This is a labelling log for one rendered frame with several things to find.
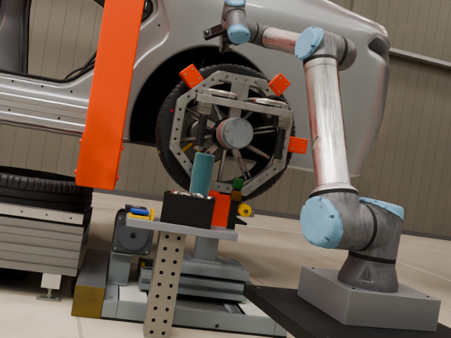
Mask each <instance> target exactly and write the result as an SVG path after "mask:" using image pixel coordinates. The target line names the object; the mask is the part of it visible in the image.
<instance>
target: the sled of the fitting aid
mask: <svg viewBox="0 0 451 338"><path fill-rule="evenodd" d="M153 263H154V259H150V258H140V257H139V260H138V268H137V275H138V285H139V289H142V290H149V287H150V280H151V275H152V268H153ZM245 284H247V283H246V282H245V281H241V280H231V279H225V278H215V277H209V276H199V275H193V274H183V273H180V278H179V285H178V290H177V294H187V295H193V296H204V297H210V298H221V299H224V300H234V301H237V300H239V301H244V302H246V299H247V298H246V297H245V296H243V290H244V285H245Z"/></svg>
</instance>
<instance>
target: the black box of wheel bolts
mask: <svg viewBox="0 0 451 338"><path fill-rule="evenodd" d="M214 204H215V198H213V197H212V196H203V195H202V194H199V193H196V192H195V193H194V192H190V193H188V192H187V191H179V192H178V191H176V190H167V191H165V192H164V200H163V204H162V212H161V216H160V222H163V223H172V224H176V225H184V226H189V227H196V228H201V229H211V221H212V216H213V209H214Z"/></svg>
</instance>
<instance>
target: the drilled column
mask: <svg viewBox="0 0 451 338"><path fill-rule="evenodd" d="M186 236H187V235H186V234H180V233H171V232H166V231H158V239H157V243H156V251H155V255H154V263H153V268H152V275H151V280H150V287H149V293H148V300H147V305H146V312H145V317H144V325H143V335H144V337H146V338H170V332H171V327H172V319H173V315H174V307H175V302H176V298H177V290H178V285H179V278H180V273H181V266H182V261H183V253H184V248H185V241H186ZM164 332H165V334H164Z"/></svg>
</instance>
